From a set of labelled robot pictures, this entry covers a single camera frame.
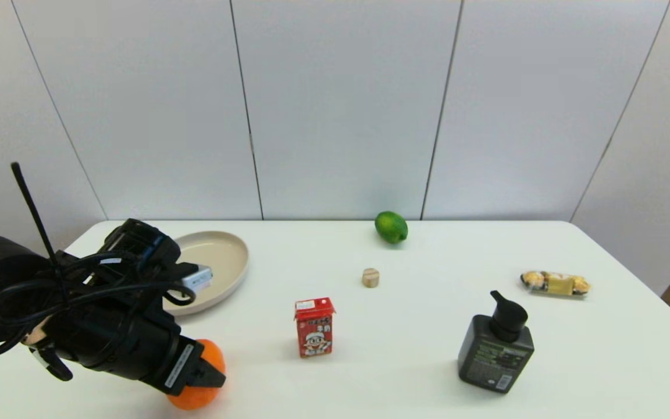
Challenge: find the beige oval plate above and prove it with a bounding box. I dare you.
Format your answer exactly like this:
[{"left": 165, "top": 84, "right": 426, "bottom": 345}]
[{"left": 161, "top": 230, "right": 250, "bottom": 317}]

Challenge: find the orange fruit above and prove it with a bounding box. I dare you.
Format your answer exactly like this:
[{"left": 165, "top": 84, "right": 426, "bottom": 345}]
[{"left": 166, "top": 339, "right": 227, "bottom": 411}]

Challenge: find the red cartoon milk carton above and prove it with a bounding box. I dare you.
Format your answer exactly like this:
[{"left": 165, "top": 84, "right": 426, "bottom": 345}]
[{"left": 294, "top": 297, "right": 336, "bottom": 358}]

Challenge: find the green lime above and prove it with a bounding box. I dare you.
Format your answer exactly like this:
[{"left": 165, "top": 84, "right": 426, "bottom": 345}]
[{"left": 375, "top": 211, "right": 409, "bottom": 245}]

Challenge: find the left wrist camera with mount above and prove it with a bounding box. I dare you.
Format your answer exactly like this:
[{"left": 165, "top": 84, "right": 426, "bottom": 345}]
[{"left": 98, "top": 218, "right": 214, "bottom": 294}]

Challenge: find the black pump soap bottle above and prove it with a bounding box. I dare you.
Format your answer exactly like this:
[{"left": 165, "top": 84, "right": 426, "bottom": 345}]
[{"left": 458, "top": 290, "right": 534, "bottom": 394}]

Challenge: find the gold chocolates clear pack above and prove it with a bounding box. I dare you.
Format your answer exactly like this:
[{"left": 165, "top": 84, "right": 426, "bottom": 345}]
[{"left": 520, "top": 270, "right": 591, "bottom": 297}]

